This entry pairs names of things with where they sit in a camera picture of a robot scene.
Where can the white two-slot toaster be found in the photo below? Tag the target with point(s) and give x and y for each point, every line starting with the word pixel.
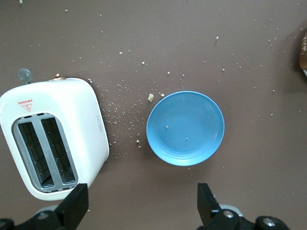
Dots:
pixel 79 115

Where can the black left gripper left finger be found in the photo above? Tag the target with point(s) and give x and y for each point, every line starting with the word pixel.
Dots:
pixel 72 208

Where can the beige round plate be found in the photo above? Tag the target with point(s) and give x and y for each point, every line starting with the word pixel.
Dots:
pixel 305 72

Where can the large bread crumb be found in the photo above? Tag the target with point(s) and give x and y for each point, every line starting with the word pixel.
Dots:
pixel 150 97

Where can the blue round plate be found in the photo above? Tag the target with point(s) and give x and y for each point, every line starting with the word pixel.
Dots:
pixel 185 129

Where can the brown crust bread slice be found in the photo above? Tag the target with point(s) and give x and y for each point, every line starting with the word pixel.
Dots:
pixel 303 52

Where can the brown table cloth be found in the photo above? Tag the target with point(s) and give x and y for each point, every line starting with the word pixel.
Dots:
pixel 168 36

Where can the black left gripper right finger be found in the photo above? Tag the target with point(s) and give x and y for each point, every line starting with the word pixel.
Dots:
pixel 208 210

